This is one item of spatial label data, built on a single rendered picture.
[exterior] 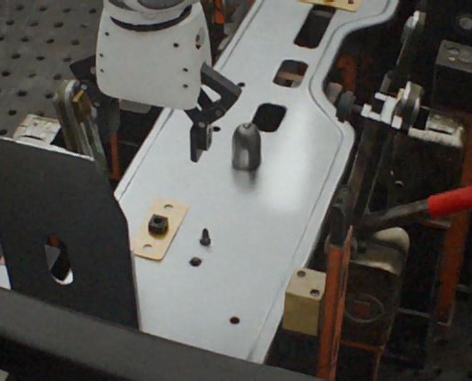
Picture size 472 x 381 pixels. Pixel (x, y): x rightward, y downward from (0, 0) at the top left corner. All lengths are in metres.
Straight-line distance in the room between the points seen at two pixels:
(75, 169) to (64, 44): 1.21
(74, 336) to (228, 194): 0.85
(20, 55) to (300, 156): 0.81
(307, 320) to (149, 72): 0.26
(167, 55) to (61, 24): 1.04
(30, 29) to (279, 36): 0.70
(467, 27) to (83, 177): 0.61
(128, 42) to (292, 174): 0.31
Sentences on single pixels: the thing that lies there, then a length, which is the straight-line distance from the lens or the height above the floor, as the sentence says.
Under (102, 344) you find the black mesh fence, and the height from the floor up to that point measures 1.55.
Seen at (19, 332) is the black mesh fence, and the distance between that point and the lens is 0.39.
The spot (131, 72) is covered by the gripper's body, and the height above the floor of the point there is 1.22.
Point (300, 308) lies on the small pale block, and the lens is 1.06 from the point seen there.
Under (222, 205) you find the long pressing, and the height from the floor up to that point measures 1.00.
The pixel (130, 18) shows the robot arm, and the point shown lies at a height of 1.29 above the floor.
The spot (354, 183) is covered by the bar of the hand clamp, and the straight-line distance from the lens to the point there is 1.05.
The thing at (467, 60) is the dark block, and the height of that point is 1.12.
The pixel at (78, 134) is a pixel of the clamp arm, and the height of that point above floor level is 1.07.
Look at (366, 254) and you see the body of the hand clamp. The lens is 1.11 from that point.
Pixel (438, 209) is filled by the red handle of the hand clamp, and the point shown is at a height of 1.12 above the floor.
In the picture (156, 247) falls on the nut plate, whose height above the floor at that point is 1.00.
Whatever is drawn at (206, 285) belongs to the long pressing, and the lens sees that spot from 1.14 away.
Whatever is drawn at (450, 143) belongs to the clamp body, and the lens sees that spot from 1.22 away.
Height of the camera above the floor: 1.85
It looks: 44 degrees down
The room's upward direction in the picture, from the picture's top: 1 degrees clockwise
